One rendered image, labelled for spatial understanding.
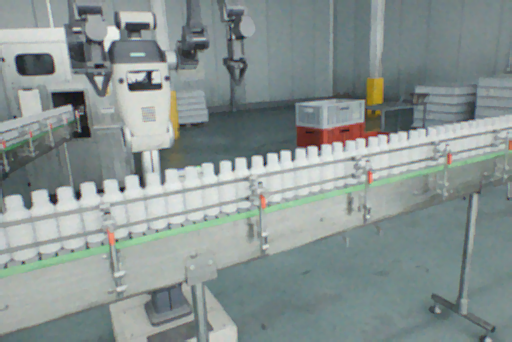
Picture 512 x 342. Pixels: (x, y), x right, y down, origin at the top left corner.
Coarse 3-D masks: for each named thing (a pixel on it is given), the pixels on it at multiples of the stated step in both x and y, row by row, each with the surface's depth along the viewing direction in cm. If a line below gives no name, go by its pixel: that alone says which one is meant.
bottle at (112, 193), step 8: (104, 184) 103; (112, 184) 103; (112, 192) 103; (104, 200) 103; (112, 200) 103; (112, 208) 103; (120, 208) 104; (112, 216) 104; (120, 216) 105; (120, 232) 106; (128, 232) 108
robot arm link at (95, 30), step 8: (72, 0) 103; (104, 8) 107; (88, 16) 99; (96, 16) 99; (104, 16) 107; (88, 24) 99; (96, 24) 100; (104, 24) 101; (88, 32) 99; (96, 32) 100; (104, 32) 101; (96, 40) 101
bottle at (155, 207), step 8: (152, 176) 108; (152, 184) 108; (160, 184) 111; (144, 192) 109; (152, 192) 108; (160, 192) 109; (152, 200) 108; (160, 200) 109; (152, 208) 109; (160, 208) 110; (152, 216) 110; (152, 224) 110; (160, 224) 111
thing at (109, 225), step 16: (432, 144) 161; (448, 144) 156; (496, 144) 182; (352, 160) 142; (368, 160) 136; (432, 160) 163; (448, 160) 157; (496, 160) 185; (256, 176) 120; (352, 176) 143; (368, 176) 137; (96, 192) 113; (256, 192) 116; (368, 192) 139; (368, 208) 140; (112, 224) 96; (112, 240) 96; (112, 256) 98
